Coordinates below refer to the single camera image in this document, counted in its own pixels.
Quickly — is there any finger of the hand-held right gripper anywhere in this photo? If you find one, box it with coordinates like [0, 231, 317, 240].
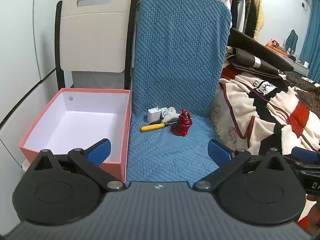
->
[284, 146, 320, 172]

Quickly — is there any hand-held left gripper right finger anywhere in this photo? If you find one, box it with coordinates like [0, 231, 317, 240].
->
[192, 139, 298, 192]

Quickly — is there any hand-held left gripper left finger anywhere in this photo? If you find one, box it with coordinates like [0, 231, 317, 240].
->
[27, 138, 127, 192]

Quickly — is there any pink cardboard box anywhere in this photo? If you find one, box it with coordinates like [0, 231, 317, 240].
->
[19, 88, 132, 183]

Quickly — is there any floral quilt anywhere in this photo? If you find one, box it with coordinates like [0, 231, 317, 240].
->
[210, 90, 248, 143]

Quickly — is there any red robot figurine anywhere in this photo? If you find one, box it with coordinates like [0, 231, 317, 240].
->
[170, 109, 193, 137]

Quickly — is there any printed blanket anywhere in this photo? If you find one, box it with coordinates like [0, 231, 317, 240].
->
[219, 62, 320, 156]

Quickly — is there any white fluffy toy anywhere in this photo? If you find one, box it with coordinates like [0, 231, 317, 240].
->
[162, 107, 181, 125]

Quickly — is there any brown patterned cloth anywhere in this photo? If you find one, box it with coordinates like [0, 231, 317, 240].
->
[285, 72, 320, 111]

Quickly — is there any white desk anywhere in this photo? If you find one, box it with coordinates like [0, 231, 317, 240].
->
[265, 45, 311, 76]

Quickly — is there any dark brown bag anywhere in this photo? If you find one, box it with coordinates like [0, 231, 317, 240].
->
[226, 28, 295, 79]

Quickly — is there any blue textured chair cover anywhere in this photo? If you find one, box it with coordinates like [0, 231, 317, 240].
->
[126, 0, 232, 183]

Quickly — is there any beige folding chair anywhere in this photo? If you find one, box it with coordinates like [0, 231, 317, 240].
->
[54, 0, 138, 92]

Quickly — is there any grey desk chair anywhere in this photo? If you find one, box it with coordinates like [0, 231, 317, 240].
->
[285, 29, 299, 55]

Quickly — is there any blue curtain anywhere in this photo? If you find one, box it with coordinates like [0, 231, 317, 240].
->
[299, 0, 320, 76]

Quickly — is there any row of hanging clothes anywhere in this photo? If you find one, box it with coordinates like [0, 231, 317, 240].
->
[142, 0, 264, 39]

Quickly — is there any yellow handled screwdriver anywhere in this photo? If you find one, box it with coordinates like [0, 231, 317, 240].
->
[140, 120, 178, 133]

